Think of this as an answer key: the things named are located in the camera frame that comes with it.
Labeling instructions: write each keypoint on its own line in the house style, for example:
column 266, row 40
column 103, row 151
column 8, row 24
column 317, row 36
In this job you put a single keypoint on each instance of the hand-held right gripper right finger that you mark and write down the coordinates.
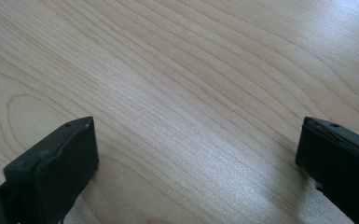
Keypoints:
column 338, row 165

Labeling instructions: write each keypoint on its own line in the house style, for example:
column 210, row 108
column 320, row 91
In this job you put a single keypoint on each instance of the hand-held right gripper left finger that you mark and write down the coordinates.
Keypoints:
column 59, row 168

